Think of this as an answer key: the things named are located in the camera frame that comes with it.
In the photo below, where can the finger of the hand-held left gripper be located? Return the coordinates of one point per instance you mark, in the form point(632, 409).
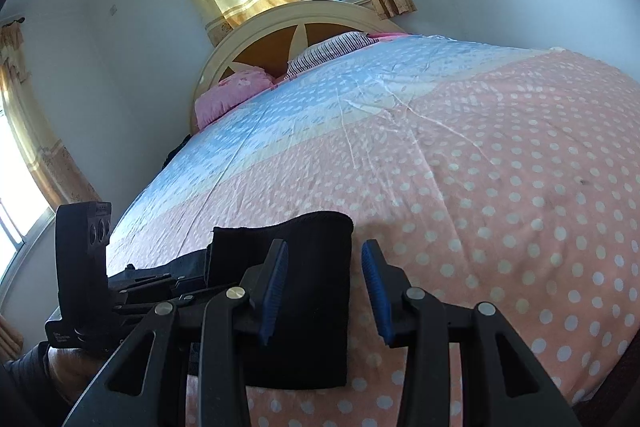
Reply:
point(165, 283)
point(180, 298)

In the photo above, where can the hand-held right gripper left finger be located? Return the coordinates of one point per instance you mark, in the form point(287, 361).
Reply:
point(274, 292)

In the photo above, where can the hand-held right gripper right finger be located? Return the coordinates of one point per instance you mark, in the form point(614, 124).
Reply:
point(375, 287)

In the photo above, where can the black pants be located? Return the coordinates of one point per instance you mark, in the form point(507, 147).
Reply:
point(315, 287)

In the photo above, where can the person's left forearm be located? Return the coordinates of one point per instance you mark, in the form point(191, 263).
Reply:
point(35, 372)

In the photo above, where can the dark cloth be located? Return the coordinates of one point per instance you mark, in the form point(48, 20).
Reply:
point(175, 152)

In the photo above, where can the polka dot bed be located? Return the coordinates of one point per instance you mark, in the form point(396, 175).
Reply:
point(425, 157)

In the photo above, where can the long yellow curtain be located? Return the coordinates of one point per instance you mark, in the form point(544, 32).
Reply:
point(35, 132)

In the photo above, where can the pink floral pillow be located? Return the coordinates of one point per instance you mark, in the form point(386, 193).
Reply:
point(225, 97)

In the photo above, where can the cream arched headboard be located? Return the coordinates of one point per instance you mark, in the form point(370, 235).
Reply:
point(270, 52)

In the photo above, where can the striped pillow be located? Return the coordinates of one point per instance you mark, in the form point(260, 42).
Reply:
point(325, 52)

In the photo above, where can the short black curtain rod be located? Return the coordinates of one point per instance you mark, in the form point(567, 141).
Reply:
point(12, 20)

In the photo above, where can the side wall window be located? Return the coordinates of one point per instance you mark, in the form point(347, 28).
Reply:
point(20, 212)

